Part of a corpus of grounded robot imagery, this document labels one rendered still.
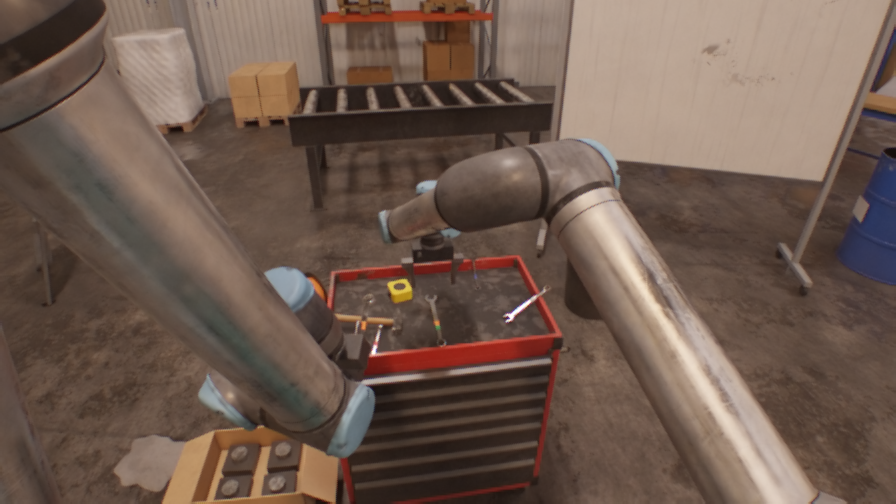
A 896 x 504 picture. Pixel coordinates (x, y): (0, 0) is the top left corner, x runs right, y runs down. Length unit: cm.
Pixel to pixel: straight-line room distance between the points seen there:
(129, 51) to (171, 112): 92
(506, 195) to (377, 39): 842
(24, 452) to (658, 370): 62
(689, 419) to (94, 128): 59
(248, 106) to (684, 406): 703
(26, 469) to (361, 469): 132
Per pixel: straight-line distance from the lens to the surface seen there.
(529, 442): 178
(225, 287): 37
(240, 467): 222
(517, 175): 65
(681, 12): 333
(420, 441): 164
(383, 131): 416
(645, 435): 252
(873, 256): 448
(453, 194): 68
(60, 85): 28
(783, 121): 362
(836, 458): 288
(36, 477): 52
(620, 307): 62
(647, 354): 61
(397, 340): 146
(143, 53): 752
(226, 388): 67
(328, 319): 75
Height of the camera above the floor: 190
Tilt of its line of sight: 29 degrees down
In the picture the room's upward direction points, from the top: straight up
